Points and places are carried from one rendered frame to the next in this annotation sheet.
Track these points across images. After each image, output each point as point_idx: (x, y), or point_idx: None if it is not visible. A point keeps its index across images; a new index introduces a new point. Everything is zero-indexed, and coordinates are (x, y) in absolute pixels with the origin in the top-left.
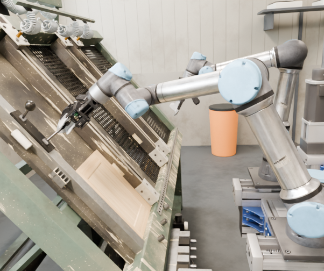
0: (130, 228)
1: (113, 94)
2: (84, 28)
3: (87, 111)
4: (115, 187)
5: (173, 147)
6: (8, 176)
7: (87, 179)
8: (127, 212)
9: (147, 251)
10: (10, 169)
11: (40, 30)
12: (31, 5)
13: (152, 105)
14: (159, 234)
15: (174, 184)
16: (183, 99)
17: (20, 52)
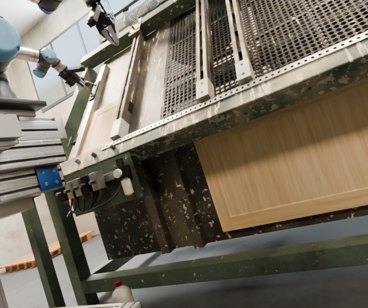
0: (77, 147)
1: (52, 66)
2: None
3: (62, 77)
4: (107, 123)
5: (287, 67)
6: (66, 111)
7: (96, 115)
8: (94, 140)
9: (66, 162)
10: (69, 109)
11: (170, 3)
12: (124, 7)
13: (46, 64)
14: (84, 160)
15: (169, 131)
16: (96, 27)
17: (134, 39)
